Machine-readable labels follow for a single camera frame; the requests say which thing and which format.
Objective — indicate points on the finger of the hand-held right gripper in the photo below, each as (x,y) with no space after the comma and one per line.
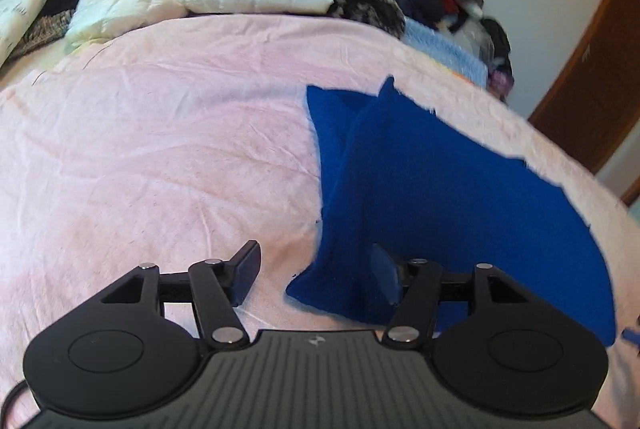
(632,335)

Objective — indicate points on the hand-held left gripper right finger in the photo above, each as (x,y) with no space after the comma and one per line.
(384,276)

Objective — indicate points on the pink bed sheet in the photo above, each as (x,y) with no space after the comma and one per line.
(150,159)

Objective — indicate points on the clear plastic bag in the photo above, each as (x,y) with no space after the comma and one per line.
(470,36)

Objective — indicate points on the blue knit sweater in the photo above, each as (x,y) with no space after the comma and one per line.
(450,209)

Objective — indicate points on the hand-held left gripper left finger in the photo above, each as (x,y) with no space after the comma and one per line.
(247,269)

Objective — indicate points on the light blue fluffy cloth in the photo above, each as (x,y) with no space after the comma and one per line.
(440,49)

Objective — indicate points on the brown wooden door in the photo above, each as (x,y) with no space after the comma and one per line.
(595,99)

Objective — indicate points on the zebra striped cloth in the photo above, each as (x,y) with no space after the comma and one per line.
(45,26)

